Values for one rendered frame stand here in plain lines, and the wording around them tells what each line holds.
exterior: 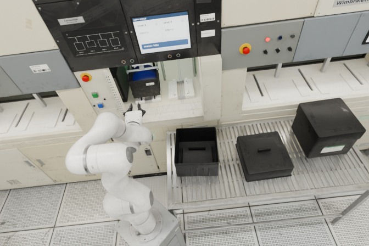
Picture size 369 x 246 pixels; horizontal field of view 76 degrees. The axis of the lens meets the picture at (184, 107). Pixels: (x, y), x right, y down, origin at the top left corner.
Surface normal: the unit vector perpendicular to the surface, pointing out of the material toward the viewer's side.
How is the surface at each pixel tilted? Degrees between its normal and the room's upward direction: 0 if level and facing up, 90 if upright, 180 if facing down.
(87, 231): 0
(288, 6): 90
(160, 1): 90
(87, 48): 90
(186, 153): 0
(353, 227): 0
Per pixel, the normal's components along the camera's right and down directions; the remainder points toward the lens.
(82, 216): -0.10, -0.67
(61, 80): 0.07, 0.73
